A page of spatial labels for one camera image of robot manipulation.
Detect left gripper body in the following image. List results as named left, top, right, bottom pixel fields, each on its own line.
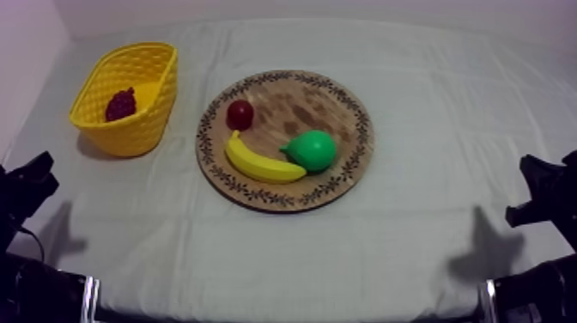
left=0, top=150, right=61, bottom=253

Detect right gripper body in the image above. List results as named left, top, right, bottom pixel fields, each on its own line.
left=504, top=149, right=577, bottom=252

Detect yellow plastic basket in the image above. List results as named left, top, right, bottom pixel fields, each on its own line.
left=69, top=41, right=179, bottom=158

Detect purple toy grapes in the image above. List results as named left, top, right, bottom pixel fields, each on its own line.
left=105, top=87, right=137, bottom=123

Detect round wooden board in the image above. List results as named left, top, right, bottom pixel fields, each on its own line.
left=195, top=70, right=375, bottom=214

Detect silver metal bar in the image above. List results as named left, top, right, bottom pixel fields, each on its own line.
left=80, top=276, right=101, bottom=323

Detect small red fruit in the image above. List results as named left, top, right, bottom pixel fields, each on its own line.
left=226, top=99, right=255, bottom=131

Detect yellow toy banana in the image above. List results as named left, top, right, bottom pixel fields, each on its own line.
left=224, top=130, right=308, bottom=185

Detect green toy pear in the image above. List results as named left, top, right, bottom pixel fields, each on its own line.
left=278, top=130, right=337, bottom=174

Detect black cable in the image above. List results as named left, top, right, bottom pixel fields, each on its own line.
left=13, top=222, right=46, bottom=264

